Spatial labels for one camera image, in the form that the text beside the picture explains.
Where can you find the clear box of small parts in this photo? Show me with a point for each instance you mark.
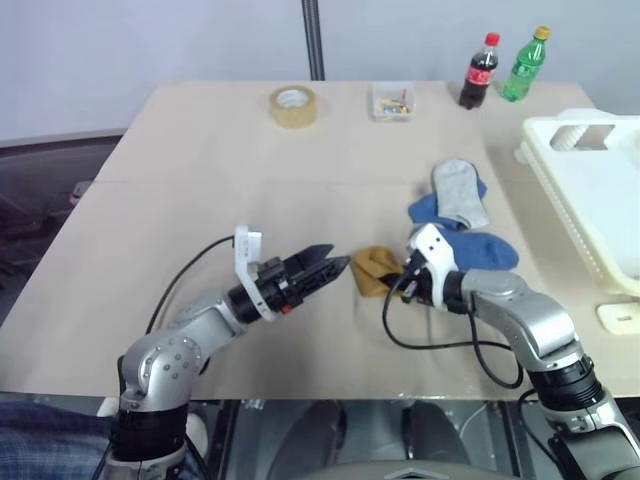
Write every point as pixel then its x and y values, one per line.
pixel 393 101

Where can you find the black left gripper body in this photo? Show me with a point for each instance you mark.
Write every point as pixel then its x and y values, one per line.
pixel 285 287

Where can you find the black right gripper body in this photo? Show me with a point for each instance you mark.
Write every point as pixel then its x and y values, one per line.
pixel 417 285

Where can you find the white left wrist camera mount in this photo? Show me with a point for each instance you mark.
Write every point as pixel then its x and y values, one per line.
pixel 247 250

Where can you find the green bottle with yellow cap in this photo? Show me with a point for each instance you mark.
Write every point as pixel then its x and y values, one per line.
pixel 525 67

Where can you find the small white plastic part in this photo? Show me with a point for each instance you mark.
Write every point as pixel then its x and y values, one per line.
pixel 620 316

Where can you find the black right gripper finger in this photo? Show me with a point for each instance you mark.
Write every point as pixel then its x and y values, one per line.
pixel 394 279

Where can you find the dark chair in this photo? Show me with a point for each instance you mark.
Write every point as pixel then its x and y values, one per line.
pixel 45 200

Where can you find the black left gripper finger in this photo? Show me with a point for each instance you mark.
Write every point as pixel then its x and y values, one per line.
pixel 312 255
pixel 327 272

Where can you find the beige paper table cover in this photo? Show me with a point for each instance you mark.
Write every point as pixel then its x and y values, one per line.
pixel 200 200

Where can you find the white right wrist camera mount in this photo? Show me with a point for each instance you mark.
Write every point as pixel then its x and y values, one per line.
pixel 435 250

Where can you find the clear packing tape roll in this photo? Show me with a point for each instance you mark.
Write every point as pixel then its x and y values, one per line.
pixel 295 106

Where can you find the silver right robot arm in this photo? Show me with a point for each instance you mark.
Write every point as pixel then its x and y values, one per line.
pixel 540 320

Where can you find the light grey sock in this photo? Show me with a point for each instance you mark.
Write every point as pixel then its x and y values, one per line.
pixel 457 192

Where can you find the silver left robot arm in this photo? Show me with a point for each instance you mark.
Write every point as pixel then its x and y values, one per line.
pixel 175 350

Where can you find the blue sock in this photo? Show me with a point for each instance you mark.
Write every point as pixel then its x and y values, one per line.
pixel 425 207
pixel 480 250

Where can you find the mustard yellow sock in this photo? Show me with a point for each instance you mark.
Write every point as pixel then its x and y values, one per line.
pixel 370 270

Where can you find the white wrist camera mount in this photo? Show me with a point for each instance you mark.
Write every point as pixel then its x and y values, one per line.
pixel 435 250
pixel 247 250

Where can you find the blue plaid trouser leg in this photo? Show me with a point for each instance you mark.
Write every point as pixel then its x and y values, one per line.
pixel 50 440

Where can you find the white plastic basket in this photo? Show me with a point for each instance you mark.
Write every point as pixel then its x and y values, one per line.
pixel 590 190

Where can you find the grey metal pole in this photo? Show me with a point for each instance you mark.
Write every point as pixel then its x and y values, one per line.
pixel 313 40

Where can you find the cola bottle with red cap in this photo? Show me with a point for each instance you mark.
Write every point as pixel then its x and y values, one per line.
pixel 479 72

